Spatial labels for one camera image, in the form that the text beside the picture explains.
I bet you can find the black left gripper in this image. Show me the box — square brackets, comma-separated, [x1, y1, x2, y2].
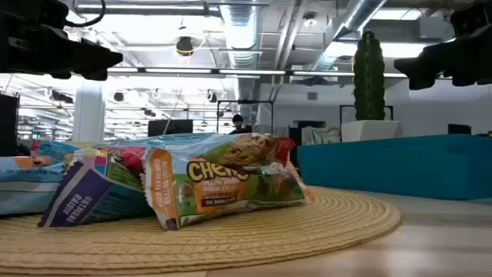
[0, 22, 124, 82]

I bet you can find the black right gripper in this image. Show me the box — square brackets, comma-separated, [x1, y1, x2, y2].
[394, 22, 492, 91]

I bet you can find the blue granola bar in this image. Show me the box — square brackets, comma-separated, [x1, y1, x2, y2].
[0, 161, 67, 216]
[95, 132, 231, 154]

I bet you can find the peanut butter Chewy granola bar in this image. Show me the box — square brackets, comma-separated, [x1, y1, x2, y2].
[0, 155, 52, 170]
[141, 132, 317, 232]

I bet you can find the round woven straw placemat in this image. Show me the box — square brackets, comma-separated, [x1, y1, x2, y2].
[0, 185, 403, 276]

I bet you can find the white building column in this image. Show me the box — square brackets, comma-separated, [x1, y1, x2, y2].
[72, 82, 105, 142]

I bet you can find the green cactus plant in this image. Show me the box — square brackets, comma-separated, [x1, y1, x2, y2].
[353, 30, 386, 122]

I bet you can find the small black box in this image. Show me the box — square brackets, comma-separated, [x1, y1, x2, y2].
[447, 123, 472, 135]

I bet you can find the white hexagonal plant pot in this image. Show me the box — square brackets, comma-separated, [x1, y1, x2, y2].
[341, 120, 403, 143]

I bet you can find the round black ceiling device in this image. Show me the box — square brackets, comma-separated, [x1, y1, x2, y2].
[175, 36, 194, 57]

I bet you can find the black computer monitor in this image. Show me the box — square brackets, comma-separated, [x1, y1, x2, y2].
[148, 118, 194, 138]
[294, 120, 327, 129]

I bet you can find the dark blue plastic tray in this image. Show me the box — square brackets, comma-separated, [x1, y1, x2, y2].
[298, 133, 492, 201]

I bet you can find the tall black box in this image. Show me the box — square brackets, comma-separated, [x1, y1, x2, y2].
[0, 94, 20, 157]

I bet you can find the white cloth cover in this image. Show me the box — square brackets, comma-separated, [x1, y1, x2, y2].
[301, 125, 341, 145]

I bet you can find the person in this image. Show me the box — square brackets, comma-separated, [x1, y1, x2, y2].
[228, 114, 251, 135]

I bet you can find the long ceiling light strip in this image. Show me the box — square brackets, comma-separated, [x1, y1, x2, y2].
[107, 67, 408, 78]

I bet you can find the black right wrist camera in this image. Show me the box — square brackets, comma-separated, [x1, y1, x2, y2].
[449, 0, 492, 38]

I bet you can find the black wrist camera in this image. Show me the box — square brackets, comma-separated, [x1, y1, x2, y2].
[0, 0, 70, 28]
[449, 0, 492, 38]

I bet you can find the silver spiral ventilation duct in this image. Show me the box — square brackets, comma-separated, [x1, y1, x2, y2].
[307, 0, 389, 72]
[221, 0, 262, 116]

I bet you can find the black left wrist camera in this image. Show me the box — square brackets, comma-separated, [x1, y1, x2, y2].
[0, 0, 70, 28]

